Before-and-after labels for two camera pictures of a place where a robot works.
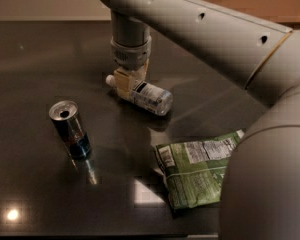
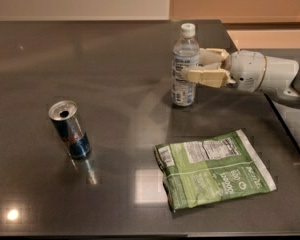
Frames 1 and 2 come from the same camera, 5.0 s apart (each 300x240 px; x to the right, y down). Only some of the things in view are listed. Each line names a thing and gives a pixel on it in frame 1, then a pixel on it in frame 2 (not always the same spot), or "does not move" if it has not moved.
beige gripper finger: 123,80 → 214,77
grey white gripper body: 130,56 → 246,69
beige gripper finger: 143,71 → 212,56
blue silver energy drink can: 66,119 does not move
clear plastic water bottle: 148,97 → 185,56
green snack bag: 194,171 does not move
